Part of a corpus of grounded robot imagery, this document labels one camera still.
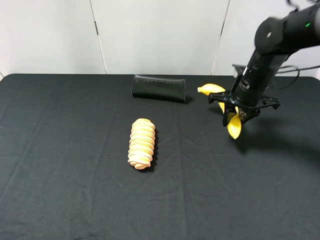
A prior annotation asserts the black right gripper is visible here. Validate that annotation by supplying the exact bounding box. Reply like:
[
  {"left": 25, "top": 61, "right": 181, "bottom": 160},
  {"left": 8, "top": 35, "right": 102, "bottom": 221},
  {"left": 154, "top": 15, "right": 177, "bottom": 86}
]
[{"left": 208, "top": 64, "right": 280, "bottom": 127}]

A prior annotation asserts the yellow banana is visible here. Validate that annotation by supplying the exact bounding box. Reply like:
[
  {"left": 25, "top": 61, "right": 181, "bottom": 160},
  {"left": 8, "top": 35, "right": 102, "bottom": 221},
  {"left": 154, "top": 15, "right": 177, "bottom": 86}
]
[{"left": 197, "top": 83, "right": 242, "bottom": 140}]

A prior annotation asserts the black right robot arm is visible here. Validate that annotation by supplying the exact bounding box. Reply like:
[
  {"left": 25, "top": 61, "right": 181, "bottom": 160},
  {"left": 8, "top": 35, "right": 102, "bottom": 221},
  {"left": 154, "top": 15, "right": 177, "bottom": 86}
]
[{"left": 208, "top": 0, "right": 320, "bottom": 126}]

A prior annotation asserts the black leather case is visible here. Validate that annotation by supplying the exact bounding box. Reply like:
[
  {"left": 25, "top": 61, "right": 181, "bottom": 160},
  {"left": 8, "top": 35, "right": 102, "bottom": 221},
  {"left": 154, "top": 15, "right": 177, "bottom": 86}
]
[{"left": 131, "top": 75, "right": 186, "bottom": 103}]

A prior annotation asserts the twisted orange bread roll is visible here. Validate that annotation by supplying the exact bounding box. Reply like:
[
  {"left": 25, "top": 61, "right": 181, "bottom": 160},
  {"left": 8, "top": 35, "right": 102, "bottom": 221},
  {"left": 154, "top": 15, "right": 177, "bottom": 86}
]
[{"left": 127, "top": 118, "right": 156, "bottom": 170}]

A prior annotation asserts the black tablecloth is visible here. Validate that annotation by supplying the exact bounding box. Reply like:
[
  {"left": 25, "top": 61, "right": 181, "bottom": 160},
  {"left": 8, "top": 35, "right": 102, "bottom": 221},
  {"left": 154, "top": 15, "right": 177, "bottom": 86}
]
[{"left": 0, "top": 74, "right": 320, "bottom": 240}]

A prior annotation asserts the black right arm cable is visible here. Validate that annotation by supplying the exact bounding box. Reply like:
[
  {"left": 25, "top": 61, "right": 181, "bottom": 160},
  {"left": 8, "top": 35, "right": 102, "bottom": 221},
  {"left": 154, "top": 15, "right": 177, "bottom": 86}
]
[{"left": 271, "top": 65, "right": 320, "bottom": 90}]

